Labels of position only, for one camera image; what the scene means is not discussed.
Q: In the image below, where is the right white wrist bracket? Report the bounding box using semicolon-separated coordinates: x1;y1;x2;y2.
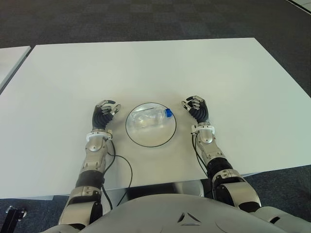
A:
190;124;216;135

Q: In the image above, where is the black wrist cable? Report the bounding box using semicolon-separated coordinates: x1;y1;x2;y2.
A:
101;139;133;212
191;132;216;198

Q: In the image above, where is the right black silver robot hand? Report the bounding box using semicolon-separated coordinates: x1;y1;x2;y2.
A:
181;95;211;125

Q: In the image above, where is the black wheeled stand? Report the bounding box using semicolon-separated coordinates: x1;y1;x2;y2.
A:
0;205;27;233

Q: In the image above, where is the white black-rimmed plate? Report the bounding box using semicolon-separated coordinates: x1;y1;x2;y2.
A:
125;102;177;148

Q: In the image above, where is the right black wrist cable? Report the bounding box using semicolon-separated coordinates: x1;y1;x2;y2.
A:
191;132;216;198

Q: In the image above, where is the grey robot torso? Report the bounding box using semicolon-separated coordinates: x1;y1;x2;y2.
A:
54;189;311;233

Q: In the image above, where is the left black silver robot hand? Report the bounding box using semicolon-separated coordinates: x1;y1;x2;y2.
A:
92;99;121;131

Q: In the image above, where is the neighbouring white table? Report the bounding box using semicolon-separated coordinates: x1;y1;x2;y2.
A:
0;46;32;94

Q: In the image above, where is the left white wrist bracket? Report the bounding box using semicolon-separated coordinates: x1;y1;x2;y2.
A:
85;131;114;142

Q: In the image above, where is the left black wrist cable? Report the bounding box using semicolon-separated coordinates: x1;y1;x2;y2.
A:
101;139;133;212

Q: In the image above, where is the clear blue-capped water bottle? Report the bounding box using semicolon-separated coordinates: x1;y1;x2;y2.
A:
128;108;173;131

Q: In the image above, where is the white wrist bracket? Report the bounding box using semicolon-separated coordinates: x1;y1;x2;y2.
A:
190;124;216;135
85;131;114;142

